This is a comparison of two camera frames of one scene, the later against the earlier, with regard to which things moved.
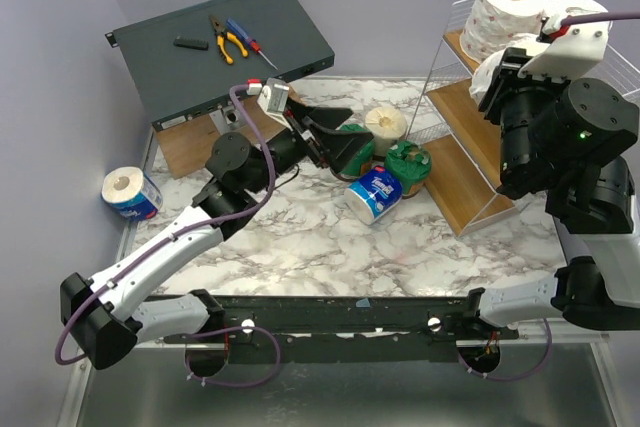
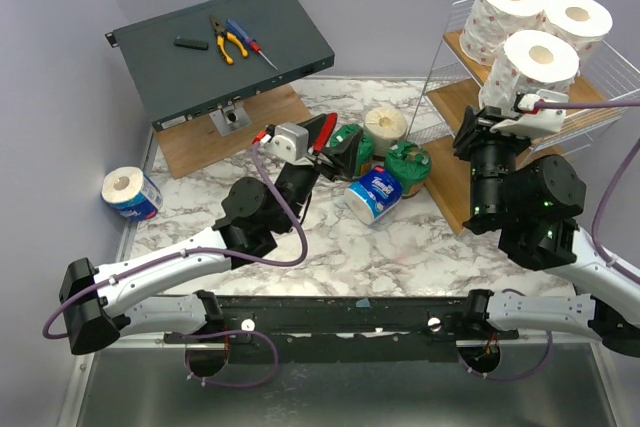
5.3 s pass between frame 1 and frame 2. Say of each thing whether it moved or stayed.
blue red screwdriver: stayed
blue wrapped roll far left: stayed
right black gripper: moved
